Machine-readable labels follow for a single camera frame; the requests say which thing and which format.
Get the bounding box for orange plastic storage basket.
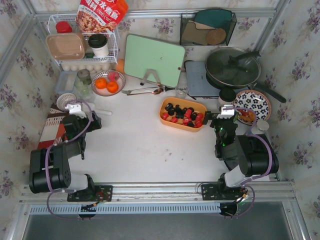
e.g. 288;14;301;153
158;97;207;133

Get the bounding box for black capsule numbered four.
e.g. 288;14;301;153
190;112;198;121
175;113;185;119

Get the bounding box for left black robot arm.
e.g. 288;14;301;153
28;111;102;194

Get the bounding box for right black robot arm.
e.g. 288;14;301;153
202;105;280;188

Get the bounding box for red striped cloth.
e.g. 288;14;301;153
37;103;69;149

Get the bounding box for fried food pieces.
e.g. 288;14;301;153
238;109;256;124

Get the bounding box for jar with black lid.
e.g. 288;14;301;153
217;87;237;109

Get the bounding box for white round strainer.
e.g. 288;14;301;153
56;93;77;111

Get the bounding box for grey induction cooker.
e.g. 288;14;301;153
184;60;220;98

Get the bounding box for clear bottle blue label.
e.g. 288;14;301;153
251;119;270;135

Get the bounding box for pale green glass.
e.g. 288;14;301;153
74;79;95;103

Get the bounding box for flower patterned plate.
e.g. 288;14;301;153
233;89;272;126

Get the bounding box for light blue plastic tray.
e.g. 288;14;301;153
55;71;77;95

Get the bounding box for black frying pan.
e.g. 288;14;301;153
205;46;287;104

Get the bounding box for orange tangerine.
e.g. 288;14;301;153
94;77;108;90
106;81;119;94

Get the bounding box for grey tinted glass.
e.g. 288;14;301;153
77;69;92;85

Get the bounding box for glass pan lid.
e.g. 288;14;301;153
205;46;262;88

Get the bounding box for egg tray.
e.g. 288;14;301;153
60;62;116;74

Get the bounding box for pink fruit bowl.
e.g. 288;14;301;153
91;70;126;97

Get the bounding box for pink peach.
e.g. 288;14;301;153
107;71;120;82

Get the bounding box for right camera mount white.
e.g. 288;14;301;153
216;104;236;119

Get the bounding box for camera mount white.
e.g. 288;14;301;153
216;104;236;119
64;103;87;119

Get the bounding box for left camera mount white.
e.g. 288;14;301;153
64;103;87;119

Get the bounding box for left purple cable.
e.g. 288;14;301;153
44;99;95;222

